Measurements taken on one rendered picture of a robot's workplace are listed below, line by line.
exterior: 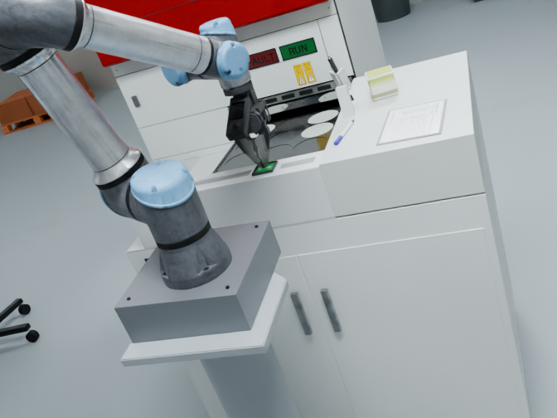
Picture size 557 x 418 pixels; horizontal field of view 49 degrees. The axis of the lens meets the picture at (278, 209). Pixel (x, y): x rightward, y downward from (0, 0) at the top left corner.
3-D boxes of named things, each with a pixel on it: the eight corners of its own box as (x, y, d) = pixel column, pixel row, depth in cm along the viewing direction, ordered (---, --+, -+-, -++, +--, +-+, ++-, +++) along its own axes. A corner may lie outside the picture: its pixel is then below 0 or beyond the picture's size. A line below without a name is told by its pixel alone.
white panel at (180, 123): (157, 163, 232) (112, 62, 215) (367, 116, 203) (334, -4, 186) (154, 167, 229) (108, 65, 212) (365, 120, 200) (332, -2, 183)
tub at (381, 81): (370, 94, 175) (364, 72, 172) (395, 86, 174) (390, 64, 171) (372, 102, 168) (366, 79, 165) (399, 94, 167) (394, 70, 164)
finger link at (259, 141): (280, 157, 155) (268, 123, 151) (274, 167, 150) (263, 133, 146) (268, 159, 156) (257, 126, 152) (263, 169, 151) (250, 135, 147)
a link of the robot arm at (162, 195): (172, 250, 117) (146, 188, 111) (139, 236, 127) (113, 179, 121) (220, 218, 123) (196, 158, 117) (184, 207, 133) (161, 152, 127)
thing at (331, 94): (240, 139, 216) (230, 114, 212) (361, 112, 200) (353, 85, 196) (239, 141, 214) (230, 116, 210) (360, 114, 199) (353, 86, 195)
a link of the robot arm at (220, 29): (188, 30, 138) (216, 17, 142) (205, 75, 143) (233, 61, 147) (207, 26, 132) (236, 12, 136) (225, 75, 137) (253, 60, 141)
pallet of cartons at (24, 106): (99, 95, 873) (87, 69, 856) (70, 117, 803) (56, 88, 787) (33, 114, 914) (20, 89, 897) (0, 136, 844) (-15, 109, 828)
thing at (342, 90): (345, 110, 170) (331, 65, 164) (358, 108, 168) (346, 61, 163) (341, 119, 165) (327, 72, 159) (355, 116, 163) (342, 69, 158)
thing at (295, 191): (157, 230, 176) (137, 188, 170) (341, 198, 156) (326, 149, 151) (143, 249, 168) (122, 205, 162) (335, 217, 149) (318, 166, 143)
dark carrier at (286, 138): (248, 128, 208) (248, 127, 207) (346, 106, 195) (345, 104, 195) (216, 175, 179) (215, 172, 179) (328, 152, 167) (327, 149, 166)
